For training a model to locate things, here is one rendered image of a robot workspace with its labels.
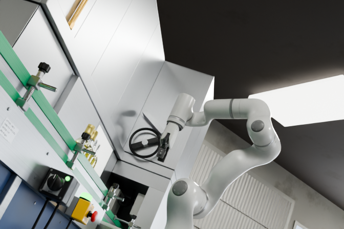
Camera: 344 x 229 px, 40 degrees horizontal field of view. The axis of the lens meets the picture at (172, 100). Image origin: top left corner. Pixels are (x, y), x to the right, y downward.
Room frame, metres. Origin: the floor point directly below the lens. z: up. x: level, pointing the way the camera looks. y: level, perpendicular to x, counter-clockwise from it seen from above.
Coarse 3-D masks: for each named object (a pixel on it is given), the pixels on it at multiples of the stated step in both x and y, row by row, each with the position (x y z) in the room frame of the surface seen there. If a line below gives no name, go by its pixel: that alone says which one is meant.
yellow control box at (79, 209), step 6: (78, 198) 1.67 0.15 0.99; (72, 204) 1.68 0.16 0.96; (78, 204) 1.67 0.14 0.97; (84, 204) 1.67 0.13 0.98; (90, 204) 1.67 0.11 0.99; (66, 210) 1.68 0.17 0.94; (72, 210) 1.67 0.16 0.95; (78, 210) 1.67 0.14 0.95; (84, 210) 1.66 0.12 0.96; (90, 210) 1.70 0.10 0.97; (72, 216) 1.67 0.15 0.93; (78, 216) 1.67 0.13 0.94; (84, 216) 1.67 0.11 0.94; (84, 222) 1.70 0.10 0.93
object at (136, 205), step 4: (112, 188) 3.13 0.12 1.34; (116, 192) 3.12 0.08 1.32; (120, 192) 3.15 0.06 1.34; (120, 196) 3.19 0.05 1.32; (140, 196) 3.06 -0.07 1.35; (144, 196) 3.06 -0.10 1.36; (104, 200) 3.14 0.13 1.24; (112, 200) 3.12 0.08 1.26; (116, 200) 3.14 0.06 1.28; (120, 200) 3.24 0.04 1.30; (136, 200) 3.07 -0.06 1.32; (140, 200) 3.06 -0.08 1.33; (112, 204) 3.12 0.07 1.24; (116, 204) 3.19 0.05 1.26; (136, 204) 3.07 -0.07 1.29; (140, 204) 3.06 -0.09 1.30; (112, 208) 3.13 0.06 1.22; (116, 208) 3.23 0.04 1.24; (132, 208) 3.07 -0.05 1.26; (136, 208) 3.06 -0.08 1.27; (112, 212) 3.17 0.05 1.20; (116, 212) 3.27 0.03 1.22; (132, 212) 3.07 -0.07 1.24; (136, 212) 3.06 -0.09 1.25
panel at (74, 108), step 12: (72, 84) 1.90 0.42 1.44; (72, 96) 1.93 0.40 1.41; (84, 96) 2.04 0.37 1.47; (60, 108) 1.90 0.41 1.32; (72, 108) 1.99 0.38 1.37; (84, 108) 2.11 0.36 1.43; (72, 120) 2.05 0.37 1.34; (84, 120) 2.17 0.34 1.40; (96, 120) 2.30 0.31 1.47; (72, 132) 2.11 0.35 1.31
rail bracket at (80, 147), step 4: (84, 132) 1.54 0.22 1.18; (84, 136) 1.54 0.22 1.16; (88, 136) 1.54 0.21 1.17; (84, 140) 1.54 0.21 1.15; (76, 144) 1.54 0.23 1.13; (80, 144) 1.54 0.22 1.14; (76, 148) 1.54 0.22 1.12; (80, 148) 1.54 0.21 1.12; (84, 148) 1.54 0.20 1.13; (76, 152) 1.54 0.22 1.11; (80, 152) 1.54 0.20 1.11; (88, 152) 1.54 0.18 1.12; (92, 152) 1.53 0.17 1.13; (76, 156) 1.54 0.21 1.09; (72, 160) 1.54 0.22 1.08; (68, 164) 1.54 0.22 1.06; (72, 164) 1.54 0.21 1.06; (72, 168) 1.54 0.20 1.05
